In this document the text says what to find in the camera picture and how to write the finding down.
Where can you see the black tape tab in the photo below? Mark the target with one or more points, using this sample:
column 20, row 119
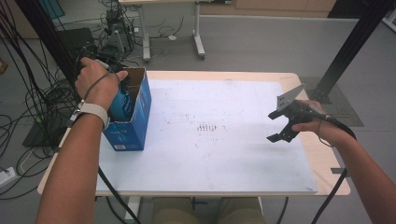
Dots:
column 337, row 171

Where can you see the white sheet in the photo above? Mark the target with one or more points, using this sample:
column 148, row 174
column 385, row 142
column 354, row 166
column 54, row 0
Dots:
column 202, row 161

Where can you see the computer tower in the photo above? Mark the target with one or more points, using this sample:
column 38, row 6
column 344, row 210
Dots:
column 123, row 21

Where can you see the blue bottle with white cap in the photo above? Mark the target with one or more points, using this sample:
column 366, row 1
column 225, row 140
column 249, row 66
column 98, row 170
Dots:
column 123, row 105

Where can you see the white desk frame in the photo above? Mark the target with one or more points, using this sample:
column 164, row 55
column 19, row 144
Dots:
column 144, row 28

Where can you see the wristwatch with white band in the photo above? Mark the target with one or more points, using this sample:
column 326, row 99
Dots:
column 93, row 109

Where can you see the black box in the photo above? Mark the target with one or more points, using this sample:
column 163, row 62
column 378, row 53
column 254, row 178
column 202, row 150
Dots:
column 74, row 39

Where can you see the blue cardboard box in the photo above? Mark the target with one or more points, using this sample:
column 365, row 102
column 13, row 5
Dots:
column 137, row 130

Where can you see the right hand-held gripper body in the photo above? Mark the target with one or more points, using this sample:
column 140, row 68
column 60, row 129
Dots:
column 288, row 101

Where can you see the black metal stand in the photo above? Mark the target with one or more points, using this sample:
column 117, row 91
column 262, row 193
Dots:
column 351, row 43

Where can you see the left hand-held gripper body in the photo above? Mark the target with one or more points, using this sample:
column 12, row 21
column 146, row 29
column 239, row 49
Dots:
column 115, row 46

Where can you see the person's right hand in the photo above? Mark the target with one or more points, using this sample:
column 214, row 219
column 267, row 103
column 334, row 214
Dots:
column 330, row 132

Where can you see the white table leg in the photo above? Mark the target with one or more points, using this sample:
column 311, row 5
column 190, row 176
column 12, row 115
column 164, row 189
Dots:
column 133, row 210

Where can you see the wooden cabinet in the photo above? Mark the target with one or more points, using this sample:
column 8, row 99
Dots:
column 267, row 7

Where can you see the white power strip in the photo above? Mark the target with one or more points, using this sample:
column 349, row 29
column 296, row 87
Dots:
column 7, row 177

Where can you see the person's left hand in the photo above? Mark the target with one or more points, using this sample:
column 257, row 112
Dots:
column 96, row 84

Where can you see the black metal post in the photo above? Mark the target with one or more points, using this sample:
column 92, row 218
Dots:
column 49, row 37

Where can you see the black floor plate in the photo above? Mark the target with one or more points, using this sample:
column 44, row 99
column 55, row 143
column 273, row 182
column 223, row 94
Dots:
column 40, row 133

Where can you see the khaki pants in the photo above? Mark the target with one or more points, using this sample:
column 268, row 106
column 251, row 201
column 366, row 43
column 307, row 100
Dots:
column 174, row 213

